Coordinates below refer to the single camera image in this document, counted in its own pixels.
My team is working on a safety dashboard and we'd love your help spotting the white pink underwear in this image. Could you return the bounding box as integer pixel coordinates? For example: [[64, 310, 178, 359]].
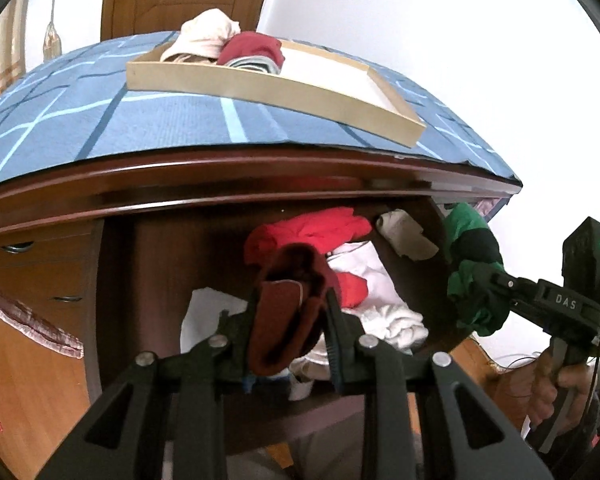
[[289, 242, 429, 401]]

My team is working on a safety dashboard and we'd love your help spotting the green black underwear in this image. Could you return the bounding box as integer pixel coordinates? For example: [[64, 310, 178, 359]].
[[443, 203, 509, 337]]

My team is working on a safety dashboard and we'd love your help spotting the small red underwear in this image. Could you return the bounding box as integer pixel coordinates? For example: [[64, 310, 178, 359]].
[[336, 272, 368, 309]]

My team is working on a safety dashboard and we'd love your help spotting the maroon underwear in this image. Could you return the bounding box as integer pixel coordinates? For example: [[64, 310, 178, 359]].
[[248, 243, 340, 377]]

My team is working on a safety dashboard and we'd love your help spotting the bright red underwear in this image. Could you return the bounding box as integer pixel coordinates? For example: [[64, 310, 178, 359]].
[[244, 207, 372, 266]]

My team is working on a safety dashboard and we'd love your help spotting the dark red underwear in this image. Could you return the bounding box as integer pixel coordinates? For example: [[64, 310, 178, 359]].
[[216, 32, 285, 75]]

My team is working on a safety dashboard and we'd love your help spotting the beige towel-like underwear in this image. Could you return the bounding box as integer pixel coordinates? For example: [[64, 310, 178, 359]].
[[160, 8, 242, 62]]

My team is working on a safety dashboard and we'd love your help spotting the person's right hand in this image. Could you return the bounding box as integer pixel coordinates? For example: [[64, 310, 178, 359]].
[[527, 349, 594, 436]]

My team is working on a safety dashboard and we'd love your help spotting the dark wooden dresser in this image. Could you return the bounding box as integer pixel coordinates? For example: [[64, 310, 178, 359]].
[[0, 146, 524, 461]]

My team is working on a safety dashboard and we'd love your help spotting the small beige cloth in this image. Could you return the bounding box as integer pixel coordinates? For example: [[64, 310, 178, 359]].
[[376, 209, 439, 261]]

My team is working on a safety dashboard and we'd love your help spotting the pink striped cloth edge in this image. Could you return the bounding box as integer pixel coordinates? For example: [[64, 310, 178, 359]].
[[0, 292, 84, 360]]

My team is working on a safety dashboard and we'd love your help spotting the blue plaid tablecloth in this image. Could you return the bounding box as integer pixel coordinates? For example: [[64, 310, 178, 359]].
[[0, 32, 516, 182]]

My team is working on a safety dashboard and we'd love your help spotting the shallow cardboard box tray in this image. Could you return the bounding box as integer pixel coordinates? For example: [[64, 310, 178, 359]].
[[126, 40, 426, 148]]

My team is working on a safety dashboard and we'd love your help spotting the curtain tassel on hook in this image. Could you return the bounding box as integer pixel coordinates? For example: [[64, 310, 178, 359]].
[[43, 0, 62, 62]]

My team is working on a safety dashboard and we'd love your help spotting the beige striped curtain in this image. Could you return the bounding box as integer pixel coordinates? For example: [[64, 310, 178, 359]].
[[0, 0, 29, 95]]

